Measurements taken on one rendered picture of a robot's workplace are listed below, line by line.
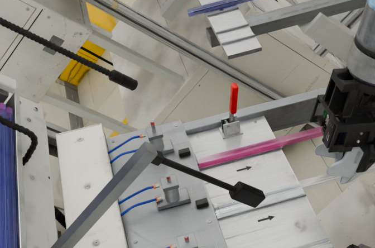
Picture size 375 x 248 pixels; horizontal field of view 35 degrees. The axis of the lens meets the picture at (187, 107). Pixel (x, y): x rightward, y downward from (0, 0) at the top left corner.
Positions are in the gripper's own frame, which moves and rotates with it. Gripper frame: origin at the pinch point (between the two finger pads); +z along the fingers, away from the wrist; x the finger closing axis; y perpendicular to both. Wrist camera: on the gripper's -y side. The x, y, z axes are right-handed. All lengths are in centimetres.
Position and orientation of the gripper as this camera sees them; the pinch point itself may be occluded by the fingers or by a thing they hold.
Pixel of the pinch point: (345, 172)
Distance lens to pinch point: 98.6
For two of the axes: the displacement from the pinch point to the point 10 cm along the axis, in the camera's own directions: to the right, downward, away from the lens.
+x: 2.4, 6.3, -7.4
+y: -9.6, 0.7, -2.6
